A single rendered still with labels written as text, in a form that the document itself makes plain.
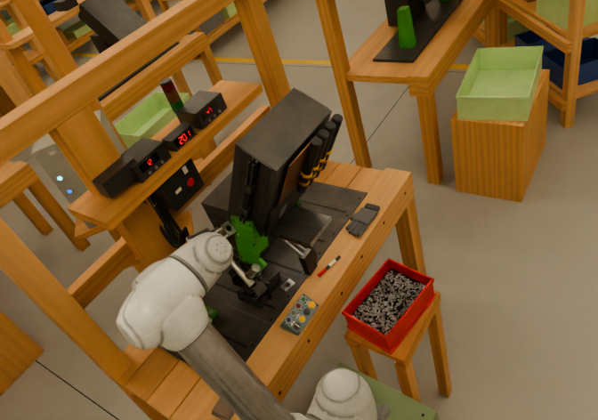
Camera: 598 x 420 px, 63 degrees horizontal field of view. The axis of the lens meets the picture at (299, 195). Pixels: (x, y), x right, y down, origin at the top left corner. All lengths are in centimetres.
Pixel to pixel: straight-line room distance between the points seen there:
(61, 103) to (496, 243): 257
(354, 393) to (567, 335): 171
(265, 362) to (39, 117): 114
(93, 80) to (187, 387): 117
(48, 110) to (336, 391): 122
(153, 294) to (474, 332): 209
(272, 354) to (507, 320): 149
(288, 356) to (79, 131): 109
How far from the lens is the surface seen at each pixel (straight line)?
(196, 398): 200
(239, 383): 129
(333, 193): 246
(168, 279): 118
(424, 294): 197
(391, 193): 237
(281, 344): 195
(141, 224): 201
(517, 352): 287
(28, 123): 173
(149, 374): 216
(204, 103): 203
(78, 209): 193
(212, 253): 118
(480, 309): 301
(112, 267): 211
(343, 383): 146
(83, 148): 182
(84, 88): 181
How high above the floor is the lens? 246
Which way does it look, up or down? 38 degrees down
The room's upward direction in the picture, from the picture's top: 20 degrees counter-clockwise
